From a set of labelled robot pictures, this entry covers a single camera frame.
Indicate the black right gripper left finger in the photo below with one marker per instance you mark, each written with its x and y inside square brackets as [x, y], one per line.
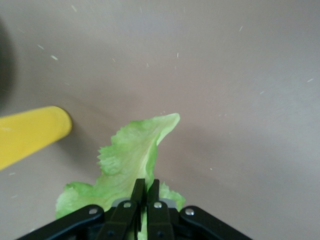
[120, 220]

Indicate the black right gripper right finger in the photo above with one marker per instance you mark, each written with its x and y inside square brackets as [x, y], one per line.
[160, 220]

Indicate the green lettuce leaf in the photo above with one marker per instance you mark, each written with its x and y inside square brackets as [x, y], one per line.
[132, 150]

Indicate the yellow mustard squeeze bottle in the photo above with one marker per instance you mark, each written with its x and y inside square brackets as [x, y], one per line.
[32, 132]

